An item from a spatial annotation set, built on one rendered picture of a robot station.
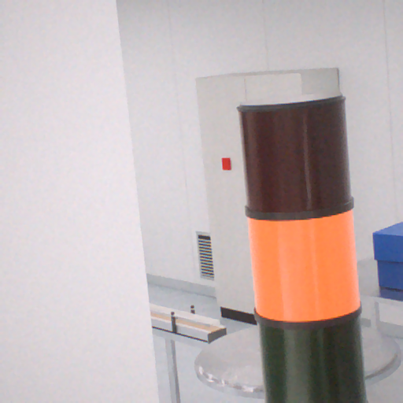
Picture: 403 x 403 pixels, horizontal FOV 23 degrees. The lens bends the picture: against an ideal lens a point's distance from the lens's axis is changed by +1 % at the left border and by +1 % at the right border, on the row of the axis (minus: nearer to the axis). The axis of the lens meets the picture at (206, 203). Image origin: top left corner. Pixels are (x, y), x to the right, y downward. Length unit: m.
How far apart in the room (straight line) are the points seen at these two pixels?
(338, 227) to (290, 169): 0.04
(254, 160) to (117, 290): 1.71
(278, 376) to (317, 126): 0.12
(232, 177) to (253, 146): 7.50
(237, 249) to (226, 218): 0.28
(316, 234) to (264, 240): 0.02
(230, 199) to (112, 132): 5.93
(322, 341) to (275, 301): 0.03
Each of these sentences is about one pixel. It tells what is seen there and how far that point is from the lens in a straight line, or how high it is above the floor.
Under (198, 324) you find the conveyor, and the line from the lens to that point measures 5.03.
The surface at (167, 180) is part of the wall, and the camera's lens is 9.32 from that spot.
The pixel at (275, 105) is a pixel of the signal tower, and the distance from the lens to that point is 0.43.
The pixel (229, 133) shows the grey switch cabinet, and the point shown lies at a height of 1.60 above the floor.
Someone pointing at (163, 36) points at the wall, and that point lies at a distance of 9.09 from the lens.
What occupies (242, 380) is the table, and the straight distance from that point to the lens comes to 4.24.
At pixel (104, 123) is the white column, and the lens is 2.09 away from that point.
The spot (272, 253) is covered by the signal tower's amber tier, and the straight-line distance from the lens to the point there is 0.44.
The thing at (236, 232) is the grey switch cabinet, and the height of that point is 0.78.
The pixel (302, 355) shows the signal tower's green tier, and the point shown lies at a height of 2.24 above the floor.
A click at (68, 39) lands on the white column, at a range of 2.05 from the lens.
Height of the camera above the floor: 2.38
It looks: 10 degrees down
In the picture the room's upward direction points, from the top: 6 degrees counter-clockwise
